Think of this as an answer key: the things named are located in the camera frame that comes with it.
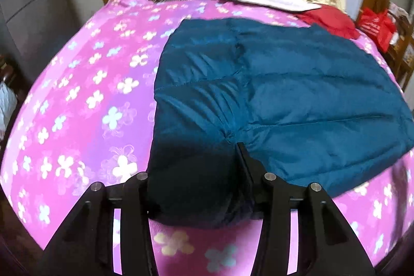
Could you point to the white plastic bag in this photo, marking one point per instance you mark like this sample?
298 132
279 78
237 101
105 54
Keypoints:
8 103

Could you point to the teal padded jacket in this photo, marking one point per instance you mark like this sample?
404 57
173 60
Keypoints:
308 105

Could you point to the grey wardrobe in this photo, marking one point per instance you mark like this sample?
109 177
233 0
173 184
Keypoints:
35 4

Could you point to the red ruffled pillow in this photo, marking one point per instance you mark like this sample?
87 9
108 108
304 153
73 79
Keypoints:
332 20

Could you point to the red shopping bag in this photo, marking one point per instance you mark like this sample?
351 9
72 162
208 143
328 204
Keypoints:
378 27

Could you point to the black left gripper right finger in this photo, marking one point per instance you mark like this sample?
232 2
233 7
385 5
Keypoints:
306 215

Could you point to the pink floral bed sheet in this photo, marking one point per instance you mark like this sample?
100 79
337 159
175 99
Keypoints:
89 117

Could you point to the wooden side table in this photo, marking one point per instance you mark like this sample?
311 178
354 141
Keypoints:
399 55

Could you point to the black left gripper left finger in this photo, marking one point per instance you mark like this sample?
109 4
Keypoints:
83 243

